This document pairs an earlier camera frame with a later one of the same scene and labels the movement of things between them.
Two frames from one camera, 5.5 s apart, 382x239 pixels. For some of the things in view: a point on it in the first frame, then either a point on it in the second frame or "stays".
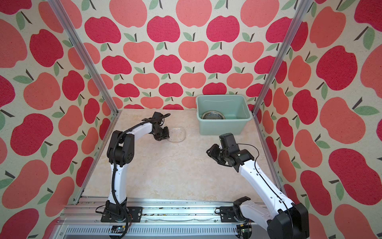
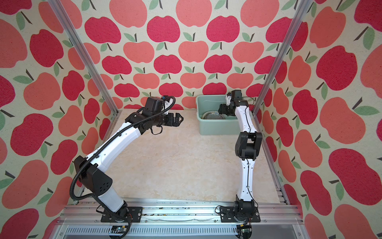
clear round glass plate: [177, 134] → [213, 115]
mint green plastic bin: [236, 108] stays
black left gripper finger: [165, 132] → [177, 116]
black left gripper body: [158, 132] → [166, 120]
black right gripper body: [224, 155] → [225, 109]
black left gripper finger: [159, 137] → [175, 121]
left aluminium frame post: [85, 56] stays
